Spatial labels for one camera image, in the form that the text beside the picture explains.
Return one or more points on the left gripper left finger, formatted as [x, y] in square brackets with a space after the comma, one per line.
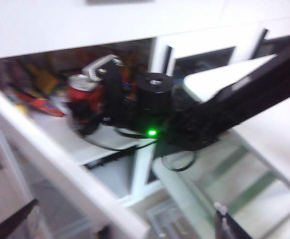
[8, 224]

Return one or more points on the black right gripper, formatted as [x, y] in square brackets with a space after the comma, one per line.
[125, 109]

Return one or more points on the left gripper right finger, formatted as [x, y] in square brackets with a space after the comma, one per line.
[225, 229]

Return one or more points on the red beverage can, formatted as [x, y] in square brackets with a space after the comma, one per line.
[85, 94]

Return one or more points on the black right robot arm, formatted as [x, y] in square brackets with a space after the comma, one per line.
[246, 99]

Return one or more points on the white cabinet body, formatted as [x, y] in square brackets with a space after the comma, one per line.
[60, 129]

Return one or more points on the glass table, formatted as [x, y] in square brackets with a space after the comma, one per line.
[234, 186]

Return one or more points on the orange snack packet blue print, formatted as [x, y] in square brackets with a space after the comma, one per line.
[42, 105]

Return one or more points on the yellow sponge brush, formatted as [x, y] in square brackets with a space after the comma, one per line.
[44, 79]

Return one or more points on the white side table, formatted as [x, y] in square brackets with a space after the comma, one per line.
[214, 79]

